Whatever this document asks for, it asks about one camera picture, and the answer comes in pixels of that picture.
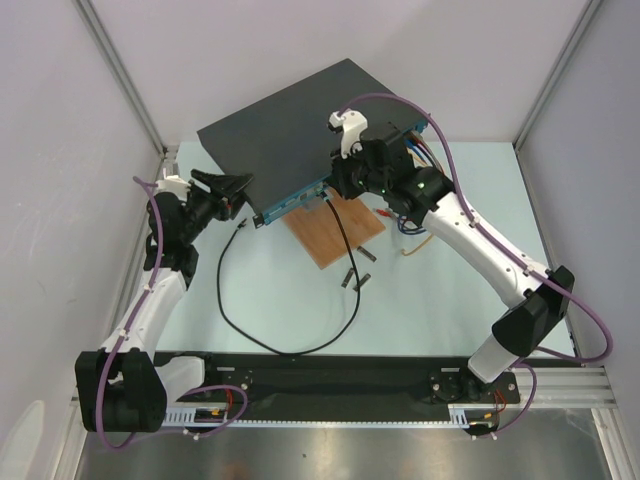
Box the dark network switch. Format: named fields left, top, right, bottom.
left=198, top=59, right=429, bottom=228

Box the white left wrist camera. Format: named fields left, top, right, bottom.
left=156, top=167, right=191, bottom=197

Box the white slotted cable duct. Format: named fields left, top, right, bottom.
left=161, top=406, right=497, bottom=430

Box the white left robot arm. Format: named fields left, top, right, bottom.
left=75, top=169, right=253, bottom=434

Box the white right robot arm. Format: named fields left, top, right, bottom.
left=328, top=111, right=575, bottom=402

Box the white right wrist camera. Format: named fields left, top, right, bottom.
left=328, top=109, right=368, bottom=158

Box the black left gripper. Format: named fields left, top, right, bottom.
left=180, top=170, right=255, bottom=245

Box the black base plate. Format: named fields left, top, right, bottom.
left=154, top=350, right=521, bottom=422

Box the blue patch cable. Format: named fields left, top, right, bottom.
left=397, top=139, right=431, bottom=236

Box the silver SFP module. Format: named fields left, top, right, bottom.
left=353, top=273, right=371, bottom=292
left=357, top=246, right=377, bottom=262
left=341, top=268, right=355, bottom=288

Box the wooden board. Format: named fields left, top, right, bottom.
left=283, top=191, right=386, bottom=270

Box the black cable teal plug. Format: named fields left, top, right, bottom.
left=216, top=194, right=363, bottom=356

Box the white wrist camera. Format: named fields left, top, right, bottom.
left=156, top=167, right=191, bottom=197
left=328, top=109, right=368, bottom=158

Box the aluminium frame rail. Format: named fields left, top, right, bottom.
left=69, top=0, right=177, bottom=301

